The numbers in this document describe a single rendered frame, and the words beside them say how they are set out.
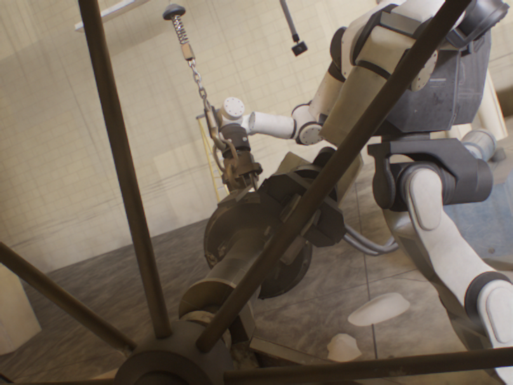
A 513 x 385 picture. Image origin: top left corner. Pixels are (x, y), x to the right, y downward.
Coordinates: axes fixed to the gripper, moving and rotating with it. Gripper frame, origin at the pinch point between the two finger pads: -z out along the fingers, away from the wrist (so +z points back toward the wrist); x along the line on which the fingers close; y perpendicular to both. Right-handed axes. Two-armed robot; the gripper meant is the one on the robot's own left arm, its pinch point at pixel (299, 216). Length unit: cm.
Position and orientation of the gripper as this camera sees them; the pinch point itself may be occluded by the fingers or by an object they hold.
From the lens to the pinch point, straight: 59.3
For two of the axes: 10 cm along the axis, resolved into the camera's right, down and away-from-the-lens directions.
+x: 8.1, 5.8, -0.3
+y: -5.5, 7.9, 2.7
